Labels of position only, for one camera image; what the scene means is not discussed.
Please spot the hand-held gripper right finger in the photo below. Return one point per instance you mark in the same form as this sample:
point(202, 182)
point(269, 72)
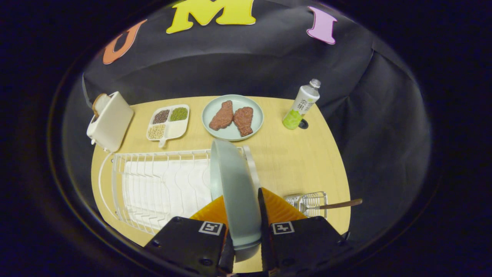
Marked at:
point(265, 238)

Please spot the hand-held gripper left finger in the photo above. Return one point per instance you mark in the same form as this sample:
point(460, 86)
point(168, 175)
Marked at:
point(184, 242)

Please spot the pale green plate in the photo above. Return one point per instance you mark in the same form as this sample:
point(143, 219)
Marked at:
point(232, 134)
point(238, 200)

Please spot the white divided tray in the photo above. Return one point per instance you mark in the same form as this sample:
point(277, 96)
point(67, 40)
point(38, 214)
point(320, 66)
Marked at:
point(175, 130)

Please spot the beige bean pile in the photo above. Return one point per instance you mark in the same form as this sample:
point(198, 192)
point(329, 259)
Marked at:
point(156, 131)

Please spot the brown meat piece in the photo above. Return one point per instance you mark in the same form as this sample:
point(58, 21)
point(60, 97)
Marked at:
point(223, 117)
point(244, 120)

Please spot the black table grommet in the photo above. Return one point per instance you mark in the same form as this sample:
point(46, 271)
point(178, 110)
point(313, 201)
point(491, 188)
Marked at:
point(303, 124)

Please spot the dark bean pile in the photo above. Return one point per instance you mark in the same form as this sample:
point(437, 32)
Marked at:
point(161, 116)

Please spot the green bean pile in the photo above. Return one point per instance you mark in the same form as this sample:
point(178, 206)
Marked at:
point(179, 114)

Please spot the green tea bottle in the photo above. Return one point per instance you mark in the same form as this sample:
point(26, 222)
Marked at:
point(301, 105)

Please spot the white toaster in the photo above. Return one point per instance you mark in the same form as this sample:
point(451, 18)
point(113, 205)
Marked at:
point(113, 123)

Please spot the brown bread slice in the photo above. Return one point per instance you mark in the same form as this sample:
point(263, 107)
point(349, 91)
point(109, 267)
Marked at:
point(100, 103)

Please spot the black backdrop cloth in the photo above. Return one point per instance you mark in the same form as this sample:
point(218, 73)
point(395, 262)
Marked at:
point(230, 65)

